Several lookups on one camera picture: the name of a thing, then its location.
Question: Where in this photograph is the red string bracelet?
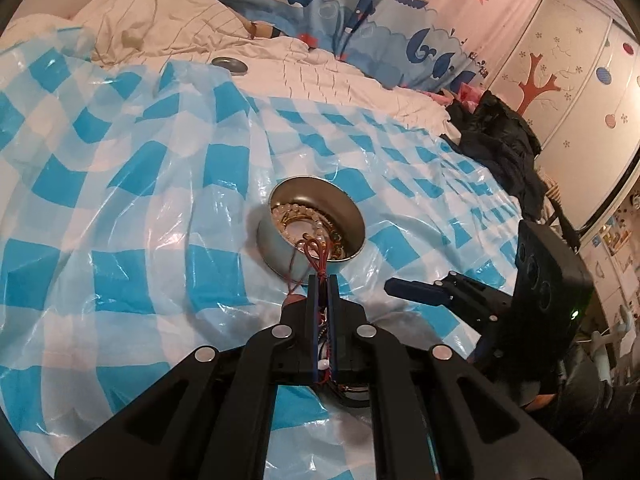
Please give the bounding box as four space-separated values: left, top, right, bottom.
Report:
284 236 334 386

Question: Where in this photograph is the person's right hand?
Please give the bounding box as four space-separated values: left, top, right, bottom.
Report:
525 393 556 411

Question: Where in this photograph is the black clothing pile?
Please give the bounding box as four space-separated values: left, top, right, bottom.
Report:
446 91 547 221

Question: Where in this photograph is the round silver metal tin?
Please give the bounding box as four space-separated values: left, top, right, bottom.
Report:
256 177 366 284

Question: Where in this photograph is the white wardrobe with tree decal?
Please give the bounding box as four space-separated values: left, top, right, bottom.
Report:
490 0 639 228

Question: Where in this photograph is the blue checkered plastic sheet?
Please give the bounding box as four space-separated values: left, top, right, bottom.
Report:
1 27 521 471

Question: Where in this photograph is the whale pattern curtain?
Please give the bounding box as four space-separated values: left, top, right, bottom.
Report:
219 0 540 92

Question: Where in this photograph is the white grid bedsheet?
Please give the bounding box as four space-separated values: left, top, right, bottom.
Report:
0 12 461 143

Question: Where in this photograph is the silver tin lid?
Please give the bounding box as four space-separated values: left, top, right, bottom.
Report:
210 56 248 75

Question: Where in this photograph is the white striped pillow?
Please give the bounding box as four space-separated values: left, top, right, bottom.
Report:
74 0 252 72

